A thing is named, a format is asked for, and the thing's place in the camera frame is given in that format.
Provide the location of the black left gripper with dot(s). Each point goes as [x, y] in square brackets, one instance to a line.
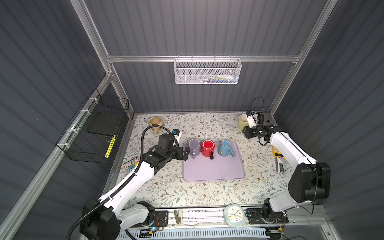
[179, 156]

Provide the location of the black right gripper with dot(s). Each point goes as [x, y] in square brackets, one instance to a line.
[247, 132]

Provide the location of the red mug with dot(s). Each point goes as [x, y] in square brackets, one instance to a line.
[207, 150]

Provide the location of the light green mug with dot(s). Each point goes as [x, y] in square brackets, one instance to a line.
[243, 122]

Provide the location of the blue polka dot mug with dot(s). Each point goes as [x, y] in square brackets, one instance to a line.
[225, 149]

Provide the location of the beige speckled mug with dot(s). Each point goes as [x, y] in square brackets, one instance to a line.
[156, 121]

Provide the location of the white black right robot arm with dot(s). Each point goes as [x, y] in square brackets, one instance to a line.
[310, 180]

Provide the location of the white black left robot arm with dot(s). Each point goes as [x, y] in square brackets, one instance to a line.
[106, 217]

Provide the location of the purple mug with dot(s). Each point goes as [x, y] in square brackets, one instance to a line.
[195, 147]

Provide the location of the lavender plastic tray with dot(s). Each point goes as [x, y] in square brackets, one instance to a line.
[201, 168]

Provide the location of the yellow calculator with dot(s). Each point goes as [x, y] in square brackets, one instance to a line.
[276, 153]

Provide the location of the colourful marker pack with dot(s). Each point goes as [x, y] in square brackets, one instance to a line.
[131, 164]

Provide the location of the small white clock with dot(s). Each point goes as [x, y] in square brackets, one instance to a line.
[234, 216]

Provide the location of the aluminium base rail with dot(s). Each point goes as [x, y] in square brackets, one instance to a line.
[210, 216]

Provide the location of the white wire basket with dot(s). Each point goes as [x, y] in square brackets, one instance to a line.
[207, 70]

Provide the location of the black wire basket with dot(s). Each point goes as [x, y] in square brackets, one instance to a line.
[87, 140]

